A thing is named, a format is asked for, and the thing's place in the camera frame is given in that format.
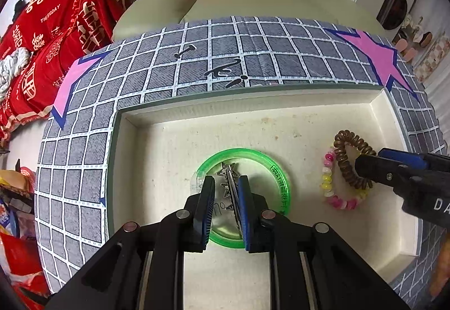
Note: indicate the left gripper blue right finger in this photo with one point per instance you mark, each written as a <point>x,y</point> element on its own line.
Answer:
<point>249,215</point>

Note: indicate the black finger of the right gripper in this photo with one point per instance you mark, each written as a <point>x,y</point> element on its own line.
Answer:
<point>382,170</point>

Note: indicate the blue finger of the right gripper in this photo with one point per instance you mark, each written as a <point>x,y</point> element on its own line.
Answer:
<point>414,160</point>

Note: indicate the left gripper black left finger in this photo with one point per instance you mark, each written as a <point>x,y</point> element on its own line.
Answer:
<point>202,218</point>

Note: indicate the silver star hair clip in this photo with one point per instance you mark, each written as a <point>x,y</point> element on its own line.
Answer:
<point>230,188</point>

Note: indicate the beige jewelry tray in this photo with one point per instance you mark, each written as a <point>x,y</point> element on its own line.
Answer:
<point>157,148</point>

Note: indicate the green plastic bangle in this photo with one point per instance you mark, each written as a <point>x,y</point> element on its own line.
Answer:
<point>266,178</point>

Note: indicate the grey checkered tablecloth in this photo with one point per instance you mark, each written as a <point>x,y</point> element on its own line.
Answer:
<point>73,206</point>

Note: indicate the beige green armchair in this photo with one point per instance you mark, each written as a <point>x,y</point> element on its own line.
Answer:
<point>145,15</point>

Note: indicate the red printed blanket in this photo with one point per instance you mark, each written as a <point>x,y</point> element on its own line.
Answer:
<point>55,33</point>

